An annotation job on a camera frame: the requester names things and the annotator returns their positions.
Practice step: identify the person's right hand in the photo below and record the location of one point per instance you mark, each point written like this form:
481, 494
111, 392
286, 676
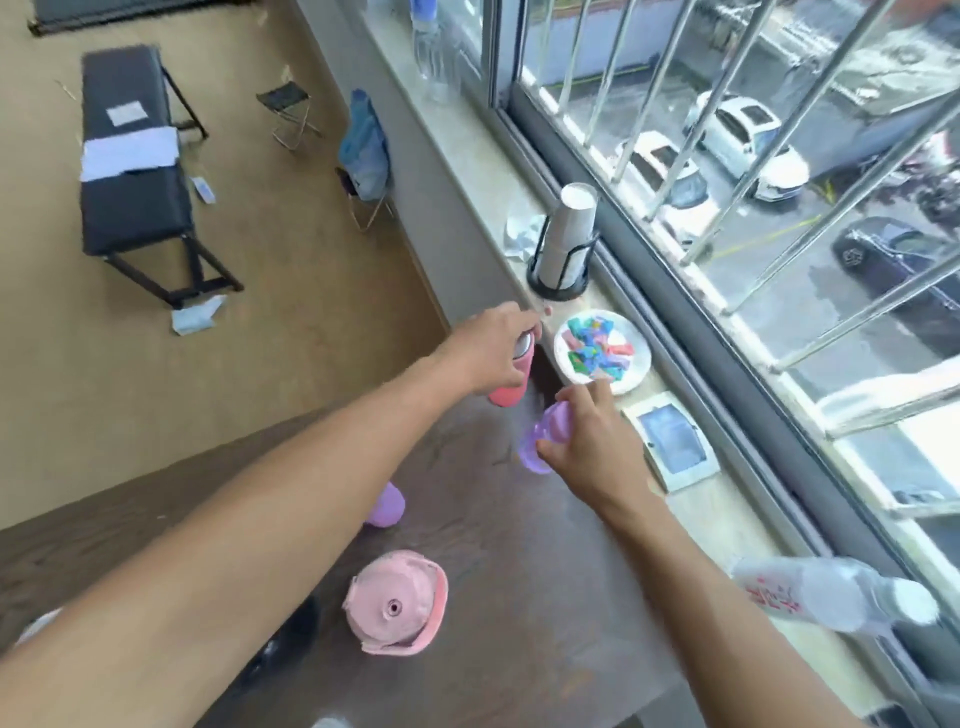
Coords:
604, 450

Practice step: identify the person's left hand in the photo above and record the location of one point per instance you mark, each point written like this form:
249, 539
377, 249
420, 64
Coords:
487, 349

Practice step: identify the person's left fingers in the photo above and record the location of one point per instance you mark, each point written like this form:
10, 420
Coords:
517, 319

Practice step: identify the person's right thumb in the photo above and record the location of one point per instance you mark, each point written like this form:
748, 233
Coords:
553, 448

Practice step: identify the purple bottle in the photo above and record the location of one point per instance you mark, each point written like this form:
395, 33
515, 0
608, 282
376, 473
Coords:
546, 439

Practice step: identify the pink bottle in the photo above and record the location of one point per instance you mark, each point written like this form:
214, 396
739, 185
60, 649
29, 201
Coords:
511, 382

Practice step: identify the person's right forearm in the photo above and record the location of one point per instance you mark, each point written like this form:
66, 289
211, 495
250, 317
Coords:
712, 615

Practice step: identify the person's left forearm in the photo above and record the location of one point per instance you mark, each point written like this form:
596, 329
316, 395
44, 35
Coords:
247, 540

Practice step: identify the black cup holder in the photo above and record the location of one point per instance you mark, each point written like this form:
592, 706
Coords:
555, 289

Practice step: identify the crumpled white paper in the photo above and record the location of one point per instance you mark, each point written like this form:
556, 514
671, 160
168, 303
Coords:
523, 236

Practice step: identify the pile of colourful candies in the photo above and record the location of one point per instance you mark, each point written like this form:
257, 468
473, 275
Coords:
596, 345

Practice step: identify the stack of white paper cups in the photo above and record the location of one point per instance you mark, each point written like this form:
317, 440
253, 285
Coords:
570, 229

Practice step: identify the white plate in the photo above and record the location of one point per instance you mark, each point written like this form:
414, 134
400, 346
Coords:
634, 371

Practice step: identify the white box with blue window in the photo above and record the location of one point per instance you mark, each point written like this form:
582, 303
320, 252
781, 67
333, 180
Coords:
673, 442

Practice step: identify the purple bottle lid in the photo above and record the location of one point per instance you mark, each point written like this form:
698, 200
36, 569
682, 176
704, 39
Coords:
388, 506

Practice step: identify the folding stool with metal legs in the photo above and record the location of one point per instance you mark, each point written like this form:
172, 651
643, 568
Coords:
371, 214

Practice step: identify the white car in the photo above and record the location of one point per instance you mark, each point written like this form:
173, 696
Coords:
754, 142
664, 180

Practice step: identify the pink bottle lid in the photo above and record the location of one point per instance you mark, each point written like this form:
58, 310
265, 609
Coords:
394, 604

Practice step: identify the blue cloth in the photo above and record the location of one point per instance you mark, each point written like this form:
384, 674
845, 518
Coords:
366, 150

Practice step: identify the metal window bars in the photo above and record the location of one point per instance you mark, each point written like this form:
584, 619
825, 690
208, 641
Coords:
757, 225

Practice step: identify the clear bottle with blue label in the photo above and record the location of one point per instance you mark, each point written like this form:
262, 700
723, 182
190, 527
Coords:
431, 52

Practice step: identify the clear bottle with red label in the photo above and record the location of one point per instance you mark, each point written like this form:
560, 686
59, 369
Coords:
817, 596

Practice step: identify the black folding stool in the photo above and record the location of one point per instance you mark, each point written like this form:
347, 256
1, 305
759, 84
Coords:
285, 97

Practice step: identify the crumpled paper on floor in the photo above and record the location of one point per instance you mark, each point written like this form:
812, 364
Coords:
196, 315

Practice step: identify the black round object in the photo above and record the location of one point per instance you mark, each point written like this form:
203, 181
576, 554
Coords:
281, 649

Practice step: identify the small paper card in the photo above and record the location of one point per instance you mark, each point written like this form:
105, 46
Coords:
203, 190

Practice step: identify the dark car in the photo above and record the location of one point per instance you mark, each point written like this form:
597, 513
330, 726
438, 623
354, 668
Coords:
892, 262

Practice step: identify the black padded bench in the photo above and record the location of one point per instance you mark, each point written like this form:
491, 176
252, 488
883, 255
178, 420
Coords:
131, 195

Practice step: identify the large white paper sheet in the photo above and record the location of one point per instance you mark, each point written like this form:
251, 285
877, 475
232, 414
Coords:
131, 154

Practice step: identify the small white paper sheet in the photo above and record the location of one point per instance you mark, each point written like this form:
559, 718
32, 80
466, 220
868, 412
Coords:
127, 113

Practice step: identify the black mat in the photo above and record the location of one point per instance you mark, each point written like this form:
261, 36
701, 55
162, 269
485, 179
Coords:
112, 11

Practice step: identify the white rounded object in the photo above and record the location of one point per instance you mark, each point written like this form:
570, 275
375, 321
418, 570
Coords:
37, 626

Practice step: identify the grey window frame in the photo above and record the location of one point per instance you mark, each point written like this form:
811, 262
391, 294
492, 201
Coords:
675, 330

